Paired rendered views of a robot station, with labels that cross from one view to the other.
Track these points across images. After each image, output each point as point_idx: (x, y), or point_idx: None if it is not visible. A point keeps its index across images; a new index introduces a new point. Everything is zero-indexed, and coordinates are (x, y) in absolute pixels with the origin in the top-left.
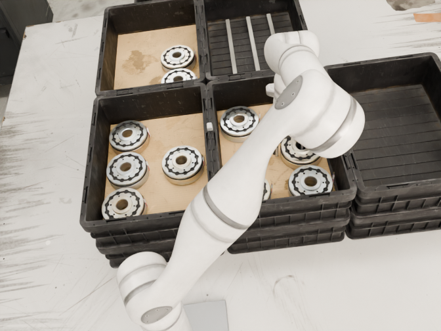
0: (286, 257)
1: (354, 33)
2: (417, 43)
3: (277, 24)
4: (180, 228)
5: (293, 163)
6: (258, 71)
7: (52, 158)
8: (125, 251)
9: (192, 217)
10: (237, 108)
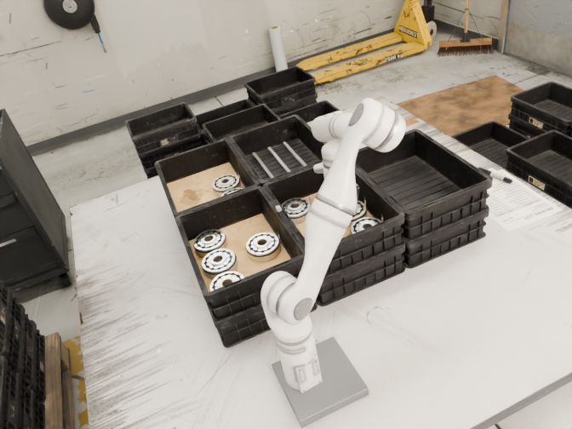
0: (367, 296)
1: None
2: None
3: (293, 147)
4: (307, 229)
5: None
6: (298, 168)
7: (135, 291)
8: (239, 321)
9: (315, 215)
10: (290, 200)
